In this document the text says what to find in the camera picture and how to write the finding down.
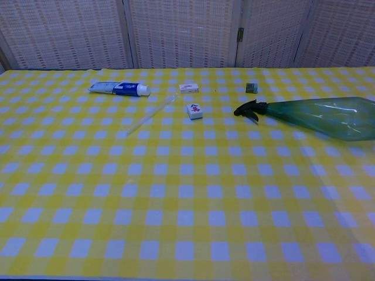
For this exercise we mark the green spray bottle black trigger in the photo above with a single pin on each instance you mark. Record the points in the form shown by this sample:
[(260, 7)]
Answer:
[(316, 117)]

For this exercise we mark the white mahjong tile red print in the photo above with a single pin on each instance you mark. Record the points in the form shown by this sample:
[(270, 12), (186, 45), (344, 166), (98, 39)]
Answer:
[(194, 112)]

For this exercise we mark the clear plastic straw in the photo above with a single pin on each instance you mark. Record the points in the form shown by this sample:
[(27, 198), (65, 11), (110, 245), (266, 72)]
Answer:
[(152, 113)]

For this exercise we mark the yellow white checkered tablecloth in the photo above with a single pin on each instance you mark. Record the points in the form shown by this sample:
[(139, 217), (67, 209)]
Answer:
[(175, 190)]

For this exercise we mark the small white red box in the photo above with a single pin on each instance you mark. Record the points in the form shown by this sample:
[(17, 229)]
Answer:
[(189, 87)]

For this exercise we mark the green-backed mahjong tile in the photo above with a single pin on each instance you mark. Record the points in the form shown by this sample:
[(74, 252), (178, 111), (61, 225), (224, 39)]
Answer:
[(251, 87)]

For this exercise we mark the white blue toothpaste tube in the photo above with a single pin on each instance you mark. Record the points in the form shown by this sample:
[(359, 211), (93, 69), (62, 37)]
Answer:
[(123, 88)]

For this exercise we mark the woven folding screen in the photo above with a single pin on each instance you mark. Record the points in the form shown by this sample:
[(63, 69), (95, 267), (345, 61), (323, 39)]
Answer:
[(187, 32)]

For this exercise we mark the brass screen hinge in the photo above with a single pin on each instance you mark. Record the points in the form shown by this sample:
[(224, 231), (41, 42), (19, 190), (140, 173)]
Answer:
[(240, 34)]

